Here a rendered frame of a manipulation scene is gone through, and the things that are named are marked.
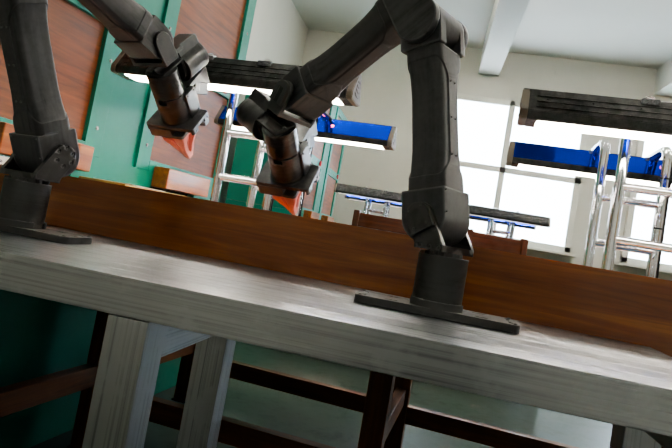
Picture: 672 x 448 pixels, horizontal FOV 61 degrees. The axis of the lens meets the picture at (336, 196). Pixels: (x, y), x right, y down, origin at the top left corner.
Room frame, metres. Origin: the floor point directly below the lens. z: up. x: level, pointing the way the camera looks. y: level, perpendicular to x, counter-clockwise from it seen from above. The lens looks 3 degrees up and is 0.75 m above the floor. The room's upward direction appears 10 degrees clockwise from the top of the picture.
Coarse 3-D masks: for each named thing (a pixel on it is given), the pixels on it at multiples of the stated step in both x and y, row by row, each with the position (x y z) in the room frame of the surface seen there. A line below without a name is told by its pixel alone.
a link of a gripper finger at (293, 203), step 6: (264, 186) 1.00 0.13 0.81; (270, 186) 0.99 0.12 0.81; (264, 192) 1.01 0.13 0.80; (270, 192) 1.00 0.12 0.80; (276, 192) 1.00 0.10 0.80; (282, 192) 0.99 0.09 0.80; (288, 192) 1.00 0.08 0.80; (294, 192) 1.00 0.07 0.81; (300, 192) 1.05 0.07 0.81; (288, 198) 1.00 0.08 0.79; (294, 198) 1.00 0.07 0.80; (288, 204) 1.03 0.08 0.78; (294, 204) 1.02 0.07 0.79; (294, 210) 1.05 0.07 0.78
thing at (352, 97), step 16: (112, 64) 1.37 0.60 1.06; (128, 64) 1.37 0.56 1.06; (208, 64) 1.33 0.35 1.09; (224, 64) 1.32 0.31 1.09; (240, 64) 1.31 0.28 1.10; (256, 64) 1.30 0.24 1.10; (272, 64) 1.30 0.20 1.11; (288, 64) 1.29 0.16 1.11; (224, 80) 1.29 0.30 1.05; (240, 80) 1.28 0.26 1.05; (256, 80) 1.27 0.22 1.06; (272, 80) 1.26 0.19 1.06; (352, 96) 1.22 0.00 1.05
